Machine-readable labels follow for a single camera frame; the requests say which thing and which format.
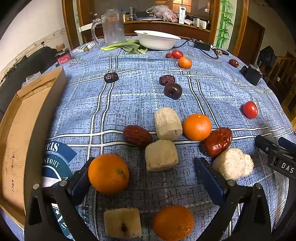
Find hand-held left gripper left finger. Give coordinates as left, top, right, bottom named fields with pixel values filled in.
left=24, top=157, right=99, bottom=241

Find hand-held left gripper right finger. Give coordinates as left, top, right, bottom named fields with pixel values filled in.
left=194, top=158, right=272, bottom=241

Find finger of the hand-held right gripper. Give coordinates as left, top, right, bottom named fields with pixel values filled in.
left=279, top=137, right=296, bottom=153
left=254, top=134, right=285, bottom=156

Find large orange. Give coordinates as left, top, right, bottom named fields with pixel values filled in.
left=183, top=113, right=212, bottom=141
left=153, top=205, right=195, bottom=241
left=88, top=154, right=130, bottom=194

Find large red date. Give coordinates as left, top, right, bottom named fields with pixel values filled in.
left=203, top=127, right=233, bottom=157
left=123, top=125, right=153, bottom=147

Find red tomato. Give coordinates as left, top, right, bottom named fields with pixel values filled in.
left=242, top=101, right=258, bottom=119

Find cardboard box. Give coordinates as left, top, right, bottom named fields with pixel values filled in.
left=0, top=67, right=67, bottom=229

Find wooden railing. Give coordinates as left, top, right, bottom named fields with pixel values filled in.
left=264, top=52, right=296, bottom=130

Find black bag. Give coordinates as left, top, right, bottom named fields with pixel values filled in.
left=257, top=45, right=277, bottom=75

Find blue plaid tablecloth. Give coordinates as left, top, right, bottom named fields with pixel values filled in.
left=5, top=35, right=294, bottom=241

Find dark purple plum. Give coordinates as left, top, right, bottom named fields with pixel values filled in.
left=164, top=82, right=183, bottom=100

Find wooden door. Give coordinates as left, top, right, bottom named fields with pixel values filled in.
left=237, top=16, right=265, bottom=65

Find dark wrinkled date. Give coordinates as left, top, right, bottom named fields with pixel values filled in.
left=159, top=75, right=175, bottom=86
left=104, top=72, right=119, bottom=83

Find white plastic bag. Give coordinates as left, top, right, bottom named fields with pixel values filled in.
left=22, top=72, right=42, bottom=87

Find small orange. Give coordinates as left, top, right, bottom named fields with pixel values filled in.
left=178, top=57, right=193, bottom=69

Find black power adapter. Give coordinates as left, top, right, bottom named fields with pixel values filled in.
left=194, top=40, right=211, bottom=51

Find red box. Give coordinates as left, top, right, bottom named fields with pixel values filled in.
left=57, top=50, right=72, bottom=66

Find black leather sofa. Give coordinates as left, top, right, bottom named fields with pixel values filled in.
left=0, top=46, right=58, bottom=112

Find small white boxes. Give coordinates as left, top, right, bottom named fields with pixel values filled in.
left=193, top=17, right=207, bottom=29

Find green leafy vegetable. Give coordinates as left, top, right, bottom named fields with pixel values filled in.
left=100, top=38, right=148, bottom=54

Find white bowl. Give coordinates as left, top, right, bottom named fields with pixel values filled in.
left=134, top=30, right=181, bottom=50

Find wooden cabinet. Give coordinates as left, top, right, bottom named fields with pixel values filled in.
left=61, top=0, right=249, bottom=56

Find white board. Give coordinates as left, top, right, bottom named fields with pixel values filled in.
left=79, top=23, right=102, bottom=33

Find clear plastic pitcher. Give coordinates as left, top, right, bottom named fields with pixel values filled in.
left=91, top=9, right=126, bottom=45

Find clear plastic bag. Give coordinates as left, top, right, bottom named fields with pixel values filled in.
left=146, top=5, right=179, bottom=22

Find black cable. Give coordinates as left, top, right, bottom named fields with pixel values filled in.
left=178, top=38, right=229, bottom=59

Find bamboo wall sticker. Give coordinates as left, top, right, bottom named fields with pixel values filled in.
left=216, top=0, right=234, bottom=48

